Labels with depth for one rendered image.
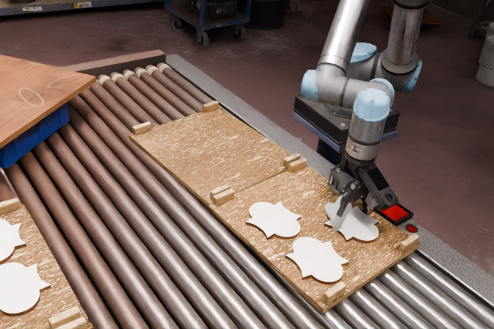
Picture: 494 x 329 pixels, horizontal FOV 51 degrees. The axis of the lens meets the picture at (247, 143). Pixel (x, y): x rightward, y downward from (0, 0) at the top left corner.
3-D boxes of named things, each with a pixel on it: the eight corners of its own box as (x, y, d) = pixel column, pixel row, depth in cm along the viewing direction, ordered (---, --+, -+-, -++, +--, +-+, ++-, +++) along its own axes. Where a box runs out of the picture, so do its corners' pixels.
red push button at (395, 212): (390, 205, 143) (392, 201, 142) (408, 217, 139) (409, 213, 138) (376, 212, 139) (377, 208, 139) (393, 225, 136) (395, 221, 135)
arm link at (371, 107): (395, 90, 116) (389, 106, 109) (384, 132, 122) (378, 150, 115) (360, 82, 118) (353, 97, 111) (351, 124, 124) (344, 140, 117)
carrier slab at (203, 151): (217, 109, 180) (217, 106, 179) (302, 165, 155) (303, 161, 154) (129, 139, 159) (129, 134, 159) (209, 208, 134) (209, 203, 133)
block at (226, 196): (230, 195, 137) (231, 187, 136) (234, 199, 136) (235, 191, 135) (212, 203, 134) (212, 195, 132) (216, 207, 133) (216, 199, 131)
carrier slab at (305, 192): (303, 167, 154) (304, 163, 153) (419, 247, 128) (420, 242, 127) (208, 209, 134) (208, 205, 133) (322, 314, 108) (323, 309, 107)
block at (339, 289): (339, 288, 113) (341, 280, 111) (345, 294, 111) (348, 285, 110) (320, 300, 109) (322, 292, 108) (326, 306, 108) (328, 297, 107)
